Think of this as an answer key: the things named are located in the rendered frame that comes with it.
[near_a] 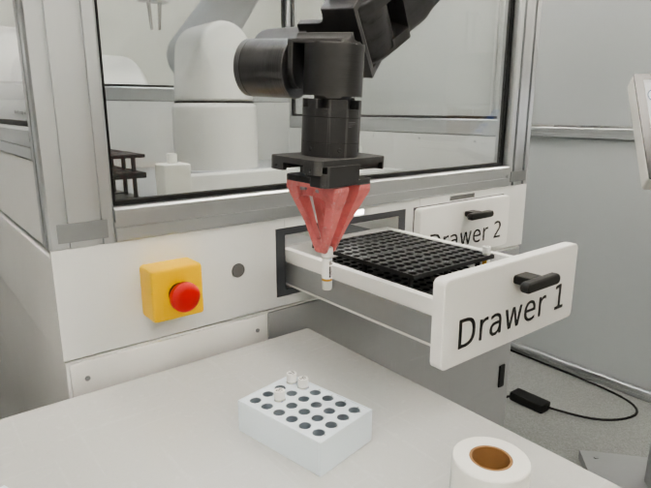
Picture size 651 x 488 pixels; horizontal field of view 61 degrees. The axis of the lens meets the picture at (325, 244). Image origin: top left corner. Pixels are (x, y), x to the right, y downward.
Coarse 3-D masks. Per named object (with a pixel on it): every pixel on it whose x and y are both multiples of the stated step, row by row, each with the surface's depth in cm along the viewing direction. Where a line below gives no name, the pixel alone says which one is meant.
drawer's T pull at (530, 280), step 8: (528, 272) 70; (552, 272) 70; (520, 280) 68; (528, 280) 66; (536, 280) 66; (544, 280) 67; (552, 280) 68; (520, 288) 66; (528, 288) 65; (536, 288) 66; (544, 288) 67
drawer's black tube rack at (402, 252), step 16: (352, 240) 92; (368, 240) 92; (384, 240) 92; (400, 240) 92; (416, 240) 93; (432, 240) 92; (352, 256) 82; (368, 256) 82; (384, 256) 82; (400, 256) 83; (416, 256) 82; (432, 256) 82; (448, 256) 82; (464, 256) 82; (368, 272) 84; (384, 272) 84; (400, 272) 74; (448, 272) 79; (416, 288) 77; (432, 288) 77
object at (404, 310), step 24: (288, 264) 88; (312, 264) 83; (336, 264) 80; (480, 264) 88; (312, 288) 84; (336, 288) 79; (360, 288) 75; (384, 288) 72; (408, 288) 69; (360, 312) 76; (384, 312) 72; (408, 312) 68; (408, 336) 69
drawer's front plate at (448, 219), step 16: (432, 208) 106; (448, 208) 109; (464, 208) 112; (480, 208) 116; (496, 208) 119; (416, 224) 106; (432, 224) 107; (448, 224) 110; (464, 224) 113; (480, 224) 117; (496, 224) 120; (448, 240) 111; (464, 240) 114; (480, 240) 118; (496, 240) 121
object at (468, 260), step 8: (472, 256) 82; (480, 256) 83; (488, 256) 82; (440, 264) 77; (448, 264) 78; (456, 264) 78; (464, 264) 79; (408, 272) 74; (416, 272) 74; (424, 272) 74; (432, 272) 75; (440, 272) 76
